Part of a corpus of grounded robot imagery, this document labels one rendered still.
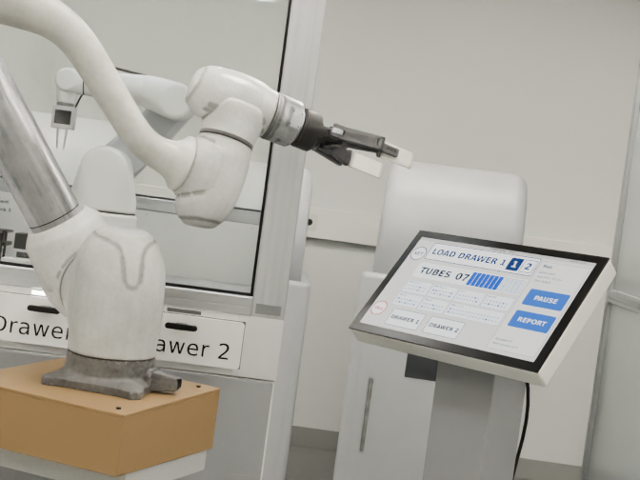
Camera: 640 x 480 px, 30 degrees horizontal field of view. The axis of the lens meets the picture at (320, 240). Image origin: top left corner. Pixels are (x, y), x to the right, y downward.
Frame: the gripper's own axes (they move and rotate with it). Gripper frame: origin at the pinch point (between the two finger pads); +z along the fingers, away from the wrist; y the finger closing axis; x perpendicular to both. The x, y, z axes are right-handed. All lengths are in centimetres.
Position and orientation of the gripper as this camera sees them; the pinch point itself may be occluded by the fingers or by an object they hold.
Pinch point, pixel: (391, 164)
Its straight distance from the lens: 228.8
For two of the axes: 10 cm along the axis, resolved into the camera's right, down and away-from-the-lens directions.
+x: 2.8, -9.4, 2.0
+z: 8.9, 3.3, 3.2
